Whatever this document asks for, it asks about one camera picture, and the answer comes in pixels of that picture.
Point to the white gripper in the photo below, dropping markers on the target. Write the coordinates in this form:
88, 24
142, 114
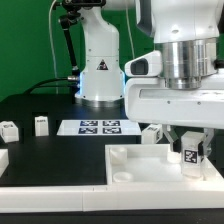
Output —
148, 101

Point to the white U-shaped obstacle fence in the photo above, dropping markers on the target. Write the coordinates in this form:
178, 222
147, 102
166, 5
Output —
118, 196

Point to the white marker sheet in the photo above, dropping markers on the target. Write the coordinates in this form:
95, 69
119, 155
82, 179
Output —
98, 128

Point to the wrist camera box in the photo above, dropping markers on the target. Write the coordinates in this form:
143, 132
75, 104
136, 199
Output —
148, 65

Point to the white square table top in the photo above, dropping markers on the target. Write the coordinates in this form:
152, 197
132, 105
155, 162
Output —
139, 163

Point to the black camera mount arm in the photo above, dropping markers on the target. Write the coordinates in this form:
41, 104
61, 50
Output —
66, 21

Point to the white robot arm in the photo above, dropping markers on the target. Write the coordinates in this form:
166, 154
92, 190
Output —
175, 79

